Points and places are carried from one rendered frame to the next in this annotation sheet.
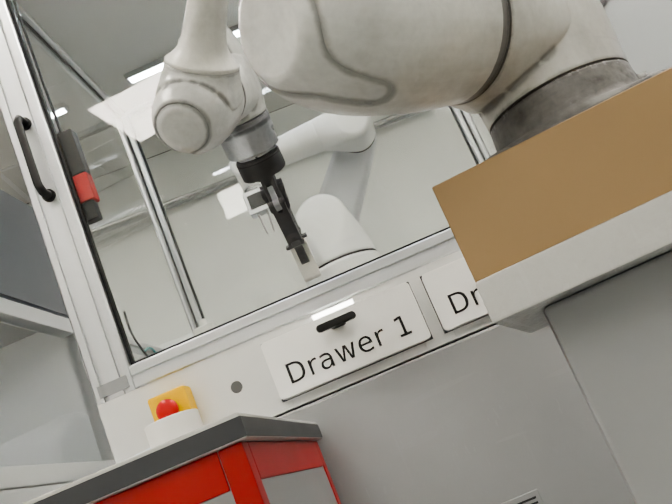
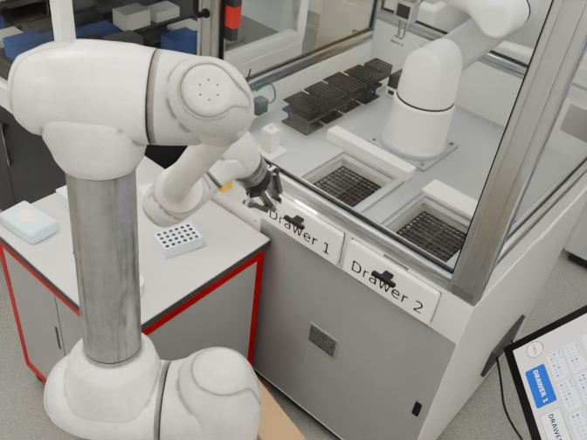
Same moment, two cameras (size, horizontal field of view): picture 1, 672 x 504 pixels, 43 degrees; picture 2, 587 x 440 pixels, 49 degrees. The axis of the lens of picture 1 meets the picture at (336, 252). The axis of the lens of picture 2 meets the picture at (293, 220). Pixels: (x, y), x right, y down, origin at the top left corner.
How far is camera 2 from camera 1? 164 cm
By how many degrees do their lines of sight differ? 62
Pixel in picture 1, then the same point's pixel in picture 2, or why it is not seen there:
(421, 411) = (315, 277)
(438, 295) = (349, 256)
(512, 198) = not seen: outside the picture
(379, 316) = (319, 234)
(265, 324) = not seen: hidden behind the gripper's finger
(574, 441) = (364, 348)
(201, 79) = (165, 209)
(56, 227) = (204, 35)
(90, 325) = not seen: hidden behind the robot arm
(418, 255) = (359, 229)
